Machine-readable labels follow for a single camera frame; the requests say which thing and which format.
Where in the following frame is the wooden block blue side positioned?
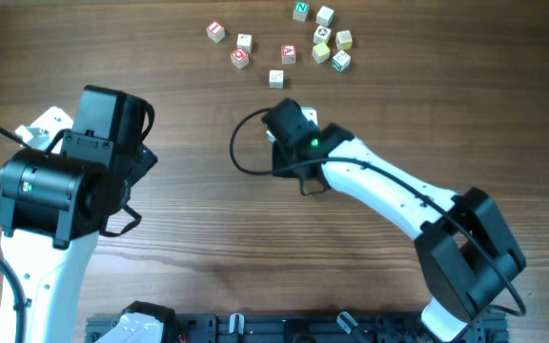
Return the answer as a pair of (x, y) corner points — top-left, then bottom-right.
(266, 131), (276, 143)

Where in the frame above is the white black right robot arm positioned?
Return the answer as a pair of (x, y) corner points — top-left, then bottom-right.
(261, 98), (526, 342)

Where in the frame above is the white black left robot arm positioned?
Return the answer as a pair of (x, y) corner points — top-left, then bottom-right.
(0, 86), (158, 342)

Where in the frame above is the wooden block plain picture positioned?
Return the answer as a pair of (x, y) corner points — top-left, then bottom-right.
(269, 70), (284, 89)

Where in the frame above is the wooden block red A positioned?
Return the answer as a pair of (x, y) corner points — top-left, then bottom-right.
(281, 45), (296, 65)

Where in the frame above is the wooden block green side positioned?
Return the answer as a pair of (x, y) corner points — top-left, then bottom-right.
(332, 50), (351, 72)

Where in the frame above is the yellow top wooden block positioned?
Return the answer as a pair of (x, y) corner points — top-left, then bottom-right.
(312, 42), (331, 64)

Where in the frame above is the wooden block red Q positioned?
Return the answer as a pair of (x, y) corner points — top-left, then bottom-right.
(231, 48), (250, 70)

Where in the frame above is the wooden block brown face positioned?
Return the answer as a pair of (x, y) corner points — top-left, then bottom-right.
(314, 25), (332, 44)

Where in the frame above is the wooden block yellow edge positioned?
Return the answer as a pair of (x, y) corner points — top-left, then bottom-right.
(335, 30), (353, 50)

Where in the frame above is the wooden block small picture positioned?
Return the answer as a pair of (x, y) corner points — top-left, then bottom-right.
(236, 33), (253, 53)

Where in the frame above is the wooden block green edge top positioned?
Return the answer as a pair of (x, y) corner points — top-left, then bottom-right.
(315, 6), (335, 28)

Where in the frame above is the wooden block red I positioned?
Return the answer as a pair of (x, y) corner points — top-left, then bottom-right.
(206, 21), (225, 43)

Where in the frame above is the wooden block green N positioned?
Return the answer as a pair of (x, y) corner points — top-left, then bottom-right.
(293, 1), (310, 22)

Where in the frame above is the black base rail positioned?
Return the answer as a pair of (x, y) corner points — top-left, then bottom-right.
(84, 313), (511, 343)

